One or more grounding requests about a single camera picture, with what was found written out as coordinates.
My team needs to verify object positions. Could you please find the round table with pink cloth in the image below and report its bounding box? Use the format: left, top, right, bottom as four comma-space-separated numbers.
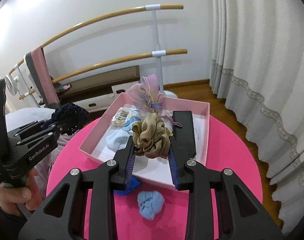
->
45, 116, 264, 240

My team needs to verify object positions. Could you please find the cream curtain with lace trim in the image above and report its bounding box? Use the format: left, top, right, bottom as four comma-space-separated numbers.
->
209, 0, 304, 233

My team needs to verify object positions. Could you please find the cotton swab packet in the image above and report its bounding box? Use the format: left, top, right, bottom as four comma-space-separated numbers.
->
111, 107, 130, 128

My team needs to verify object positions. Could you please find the wide white drawer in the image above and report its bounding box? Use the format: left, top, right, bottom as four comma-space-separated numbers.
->
83, 96, 117, 113

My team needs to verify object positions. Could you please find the sheer pink scrunchie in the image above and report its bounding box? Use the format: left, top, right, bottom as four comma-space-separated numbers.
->
127, 74, 179, 128

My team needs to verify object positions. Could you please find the pink cardboard box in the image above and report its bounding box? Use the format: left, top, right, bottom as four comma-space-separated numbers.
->
79, 92, 210, 191

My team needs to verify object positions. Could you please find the black rectangular case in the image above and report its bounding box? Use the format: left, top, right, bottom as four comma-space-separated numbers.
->
172, 110, 196, 157

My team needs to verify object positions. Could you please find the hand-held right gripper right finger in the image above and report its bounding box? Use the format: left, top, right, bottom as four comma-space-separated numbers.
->
167, 135, 284, 240

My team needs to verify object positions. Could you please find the small white drawer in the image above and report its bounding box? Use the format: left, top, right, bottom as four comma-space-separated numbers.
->
111, 84, 134, 98

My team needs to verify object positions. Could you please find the navy blue scrunchie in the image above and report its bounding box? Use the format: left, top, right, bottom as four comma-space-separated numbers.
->
51, 102, 90, 137

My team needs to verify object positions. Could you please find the royal blue scrunchie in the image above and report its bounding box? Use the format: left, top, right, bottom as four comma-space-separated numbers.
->
114, 176, 140, 196

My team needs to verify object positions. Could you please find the olive green scrunchie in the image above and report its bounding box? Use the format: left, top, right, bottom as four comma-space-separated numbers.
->
131, 114, 173, 159

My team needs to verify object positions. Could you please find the cartoon print white cloth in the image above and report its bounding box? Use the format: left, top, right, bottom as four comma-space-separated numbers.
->
106, 111, 142, 153

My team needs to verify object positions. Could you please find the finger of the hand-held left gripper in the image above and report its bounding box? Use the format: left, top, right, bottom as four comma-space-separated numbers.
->
15, 124, 68, 148
7, 116, 58, 137

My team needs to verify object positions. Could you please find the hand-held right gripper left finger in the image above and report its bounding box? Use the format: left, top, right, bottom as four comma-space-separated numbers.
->
18, 136, 136, 240

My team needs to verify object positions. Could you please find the light blue scrunchie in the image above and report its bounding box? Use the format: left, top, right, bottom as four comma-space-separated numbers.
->
137, 190, 165, 220

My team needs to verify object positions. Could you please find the pink and grey towel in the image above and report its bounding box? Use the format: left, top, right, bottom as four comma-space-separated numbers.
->
24, 47, 61, 108

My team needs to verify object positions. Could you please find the wooden ballet barre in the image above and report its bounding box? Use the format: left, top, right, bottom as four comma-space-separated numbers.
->
14, 4, 188, 108

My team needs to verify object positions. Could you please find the small white fan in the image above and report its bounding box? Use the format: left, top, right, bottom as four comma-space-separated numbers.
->
4, 74, 20, 95

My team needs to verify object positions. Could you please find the person's left hand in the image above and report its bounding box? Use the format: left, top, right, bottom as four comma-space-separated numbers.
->
0, 169, 43, 217

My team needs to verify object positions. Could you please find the low brown topped cabinet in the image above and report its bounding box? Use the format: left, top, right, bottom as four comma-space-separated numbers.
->
52, 65, 140, 112

